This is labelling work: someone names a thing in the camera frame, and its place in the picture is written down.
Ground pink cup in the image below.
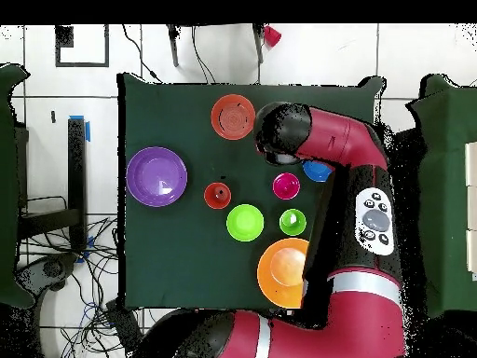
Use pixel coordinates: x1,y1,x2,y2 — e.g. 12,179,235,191
272,172,301,201

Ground orange bowl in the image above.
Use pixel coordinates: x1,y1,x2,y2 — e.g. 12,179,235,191
210,93,257,142

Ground green bowl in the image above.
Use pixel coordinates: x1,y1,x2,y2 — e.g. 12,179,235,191
225,203,266,242

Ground orange cup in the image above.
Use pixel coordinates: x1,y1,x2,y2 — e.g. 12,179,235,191
203,181,233,211

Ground green cup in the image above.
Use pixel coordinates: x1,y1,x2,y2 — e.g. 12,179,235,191
279,208,308,237

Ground blue bowl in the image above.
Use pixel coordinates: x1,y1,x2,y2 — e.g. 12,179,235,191
302,159,334,184

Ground dark green tablecloth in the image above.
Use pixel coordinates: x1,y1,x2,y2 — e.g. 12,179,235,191
116,72,387,311

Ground large yellow bowl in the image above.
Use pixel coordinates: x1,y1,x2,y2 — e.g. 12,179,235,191
256,237,310,310

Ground purple bowl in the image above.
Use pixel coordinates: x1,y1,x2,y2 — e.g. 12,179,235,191
125,145,189,209

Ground black stand leg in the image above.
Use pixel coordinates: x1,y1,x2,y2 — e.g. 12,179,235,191
167,24,181,68
252,23,266,64

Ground long black beam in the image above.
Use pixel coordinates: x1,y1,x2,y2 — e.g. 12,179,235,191
67,117,88,253

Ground red cup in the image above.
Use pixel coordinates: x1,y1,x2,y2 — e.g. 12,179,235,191
263,24,283,48

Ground black power box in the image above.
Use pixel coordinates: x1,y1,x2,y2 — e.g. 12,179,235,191
104,299,145,354

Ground short black beam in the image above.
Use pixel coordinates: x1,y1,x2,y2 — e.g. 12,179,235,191
18,207,81,240

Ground gray black machine base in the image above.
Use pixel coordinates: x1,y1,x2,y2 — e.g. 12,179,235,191
16,252,79,296

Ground green cloth side table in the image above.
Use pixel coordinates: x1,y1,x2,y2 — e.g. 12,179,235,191
405,74,477,318
0,62,34,310

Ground white boxes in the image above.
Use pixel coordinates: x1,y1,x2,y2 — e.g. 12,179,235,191
463,141,477,281

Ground thin black cable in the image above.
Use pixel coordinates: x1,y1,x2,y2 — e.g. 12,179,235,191
191,25,217,85
121,24,163,84

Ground black square frame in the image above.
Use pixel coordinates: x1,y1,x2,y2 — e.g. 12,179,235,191
54,24,110,68

